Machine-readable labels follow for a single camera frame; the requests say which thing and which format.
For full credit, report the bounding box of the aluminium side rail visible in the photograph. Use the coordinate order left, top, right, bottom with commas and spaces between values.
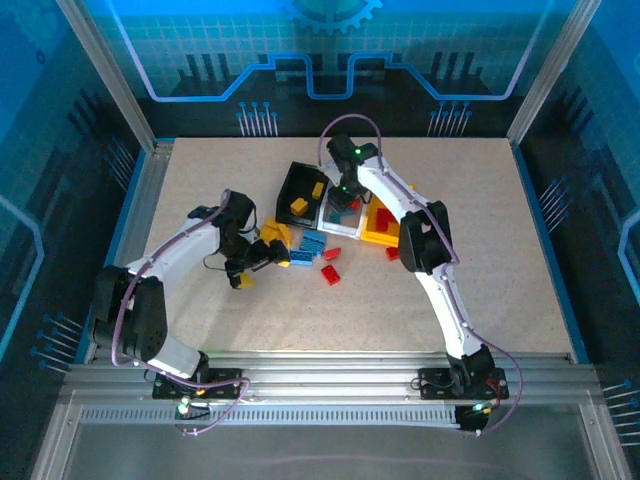
82, 139, 175, 361

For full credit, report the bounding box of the large blue lego brick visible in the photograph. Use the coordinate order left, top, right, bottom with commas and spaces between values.
299, 230, 329, 257

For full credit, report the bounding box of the clear plastic bin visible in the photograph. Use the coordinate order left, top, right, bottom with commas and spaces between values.
317, 172, 374, 241

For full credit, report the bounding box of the aluminium front rail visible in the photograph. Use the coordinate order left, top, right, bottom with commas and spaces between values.
69, 349, 574, 401

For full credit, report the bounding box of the yellow plastic bin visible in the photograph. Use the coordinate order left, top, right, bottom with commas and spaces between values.
360, 183, 416, 249

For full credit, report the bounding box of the black plastic bin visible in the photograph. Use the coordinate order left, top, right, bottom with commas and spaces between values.
273, 162, 332, 229

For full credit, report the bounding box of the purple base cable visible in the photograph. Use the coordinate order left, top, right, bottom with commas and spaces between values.
179, 377, 251, 437

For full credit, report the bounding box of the slotted grey cable duct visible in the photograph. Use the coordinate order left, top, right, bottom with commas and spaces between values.
79, 407, 464, 427

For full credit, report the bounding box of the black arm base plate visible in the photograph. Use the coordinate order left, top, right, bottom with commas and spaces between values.
418, 367, 510, 401
152, 368, 245, 401

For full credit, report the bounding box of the blue table edge strip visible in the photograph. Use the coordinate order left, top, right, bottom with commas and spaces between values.
74, 148, 149, 361
512, 144, 591, 364

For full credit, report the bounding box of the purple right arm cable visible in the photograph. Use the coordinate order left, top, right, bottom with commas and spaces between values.
318, 114, 525, 438

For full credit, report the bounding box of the grey metal front panel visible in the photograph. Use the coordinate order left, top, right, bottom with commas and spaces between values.
59, 424, 606, 480

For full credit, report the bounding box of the aluminium frame post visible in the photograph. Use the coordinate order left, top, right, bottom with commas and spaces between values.
505, 0, 603, 149
54, 0, 160, 151

